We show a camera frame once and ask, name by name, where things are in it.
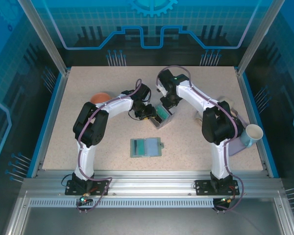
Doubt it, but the clear plastic card box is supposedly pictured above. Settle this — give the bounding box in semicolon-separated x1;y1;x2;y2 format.
148;104;174;130

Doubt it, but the black and teal card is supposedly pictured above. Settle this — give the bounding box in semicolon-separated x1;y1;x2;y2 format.
133;139;146;156

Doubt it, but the green card holder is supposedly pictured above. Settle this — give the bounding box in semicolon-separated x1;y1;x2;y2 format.
130;137;166;159

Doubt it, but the orange ceramic cup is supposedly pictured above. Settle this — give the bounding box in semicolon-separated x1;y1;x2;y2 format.
90;92;113;104

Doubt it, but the beige cloth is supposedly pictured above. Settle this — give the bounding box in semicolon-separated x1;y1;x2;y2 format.
195;96;236;124

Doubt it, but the white paper cup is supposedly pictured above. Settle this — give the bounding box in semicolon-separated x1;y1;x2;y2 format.
240;124;264;149

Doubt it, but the small LED connector board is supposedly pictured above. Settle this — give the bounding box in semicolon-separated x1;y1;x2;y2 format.
78;192;94;206
219;195;236;204

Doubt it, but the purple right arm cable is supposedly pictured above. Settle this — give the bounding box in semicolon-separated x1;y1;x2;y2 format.
156;65;245;213

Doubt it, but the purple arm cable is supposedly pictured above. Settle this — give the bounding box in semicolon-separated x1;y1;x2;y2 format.
77;78;143;213
156;65;245;213

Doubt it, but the aluminium front rail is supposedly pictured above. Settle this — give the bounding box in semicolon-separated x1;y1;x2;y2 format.
22;170;284;199

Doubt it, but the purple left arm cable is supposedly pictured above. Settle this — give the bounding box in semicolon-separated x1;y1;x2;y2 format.
77;78;143;213

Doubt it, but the aluminium side rail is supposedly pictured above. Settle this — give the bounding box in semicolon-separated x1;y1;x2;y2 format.
30;70;71;178
235;68;271;178

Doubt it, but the slotted grey cable duct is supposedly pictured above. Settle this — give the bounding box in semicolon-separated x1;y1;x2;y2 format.
28;199;215;208

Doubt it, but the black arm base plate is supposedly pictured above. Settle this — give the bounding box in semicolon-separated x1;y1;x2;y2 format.
195;179;241;196
65;180;111;196

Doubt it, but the aluminium frame post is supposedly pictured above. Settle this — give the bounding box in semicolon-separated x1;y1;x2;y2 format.
236;0;286;75
17;0;71;74

